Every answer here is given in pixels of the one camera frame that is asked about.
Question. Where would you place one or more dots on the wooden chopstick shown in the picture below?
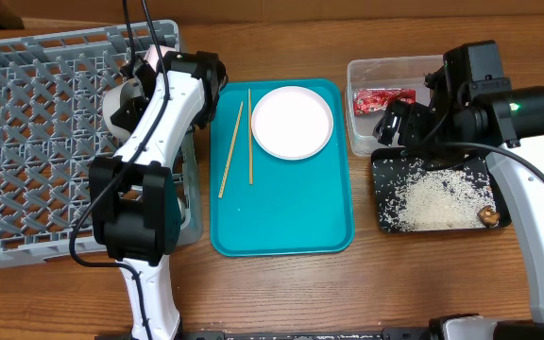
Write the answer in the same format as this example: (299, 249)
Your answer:
(231, 149)
(250, 138)

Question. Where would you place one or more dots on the right wooden chopstick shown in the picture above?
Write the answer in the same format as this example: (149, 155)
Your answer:
(250, 138)

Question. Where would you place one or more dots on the black food waste tray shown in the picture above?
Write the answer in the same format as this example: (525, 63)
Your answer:
(385, 189)

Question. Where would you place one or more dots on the left wooden chopstick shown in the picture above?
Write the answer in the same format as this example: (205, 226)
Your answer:
(231, 149)

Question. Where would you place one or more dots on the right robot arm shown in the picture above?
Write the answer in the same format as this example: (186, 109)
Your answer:
(477, 109)

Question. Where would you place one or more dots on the clear plastic bin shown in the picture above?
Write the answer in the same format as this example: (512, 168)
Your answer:
(387, 73)

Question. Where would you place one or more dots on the pink small bowl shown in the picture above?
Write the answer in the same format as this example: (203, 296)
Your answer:
(152, 57)

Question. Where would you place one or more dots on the white round plate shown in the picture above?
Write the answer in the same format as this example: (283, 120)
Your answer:
(292, 123)

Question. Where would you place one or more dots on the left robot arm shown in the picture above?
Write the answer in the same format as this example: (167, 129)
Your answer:
(136, 213)

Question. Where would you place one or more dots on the grey dish rack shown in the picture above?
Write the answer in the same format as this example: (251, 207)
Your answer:
(51, 91)

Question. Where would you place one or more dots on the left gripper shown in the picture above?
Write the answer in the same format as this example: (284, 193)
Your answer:
(137, 105)

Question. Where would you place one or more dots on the red snack wrapper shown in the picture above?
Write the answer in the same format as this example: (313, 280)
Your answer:
(366, 101)

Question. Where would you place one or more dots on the grey small bowl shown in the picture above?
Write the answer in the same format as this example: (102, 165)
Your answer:
(120, 111)

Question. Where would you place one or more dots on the white paper cup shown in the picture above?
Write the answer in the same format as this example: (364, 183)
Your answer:
(183, 213)

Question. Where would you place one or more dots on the brown food scrap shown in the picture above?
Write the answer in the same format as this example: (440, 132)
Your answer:
(489, 217)

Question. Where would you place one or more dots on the pile of rice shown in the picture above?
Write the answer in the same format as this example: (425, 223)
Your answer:
(437, 200)

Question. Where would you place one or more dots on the teal plastic tray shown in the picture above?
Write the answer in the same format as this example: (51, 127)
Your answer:
(293, 207)

